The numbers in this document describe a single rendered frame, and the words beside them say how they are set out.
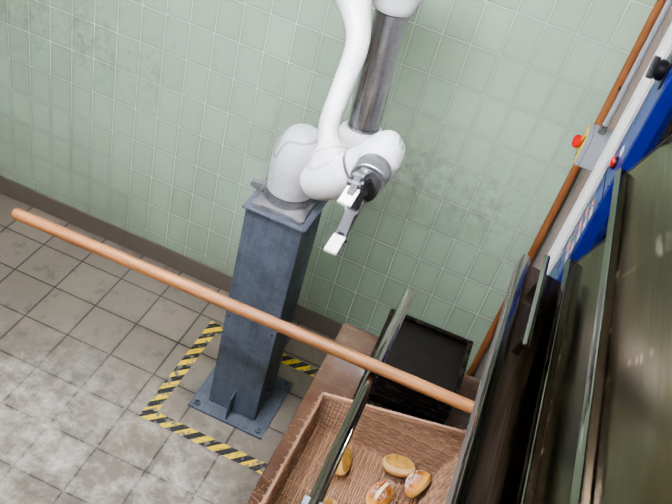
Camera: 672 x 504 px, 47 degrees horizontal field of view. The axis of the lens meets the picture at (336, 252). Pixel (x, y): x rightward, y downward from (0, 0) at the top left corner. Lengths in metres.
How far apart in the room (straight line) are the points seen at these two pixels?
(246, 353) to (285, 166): 0.82
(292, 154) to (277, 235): 0.29
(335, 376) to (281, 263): 0.41
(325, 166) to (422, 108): 0.89
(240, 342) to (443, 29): 1.30
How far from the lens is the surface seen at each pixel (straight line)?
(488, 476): 1.46
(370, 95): 2.36
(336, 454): 1.67
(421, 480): 2.36
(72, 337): 3.38
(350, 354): 1.81
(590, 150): 2.38
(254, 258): 2.59
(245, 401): 3.09
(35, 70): 3.57
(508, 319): 1.71
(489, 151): 2.82
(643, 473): 1.03
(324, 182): 1.98
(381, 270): 3.22
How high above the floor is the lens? 2.51
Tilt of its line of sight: 39 degrees down
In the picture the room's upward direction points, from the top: 17 degrees clockwise
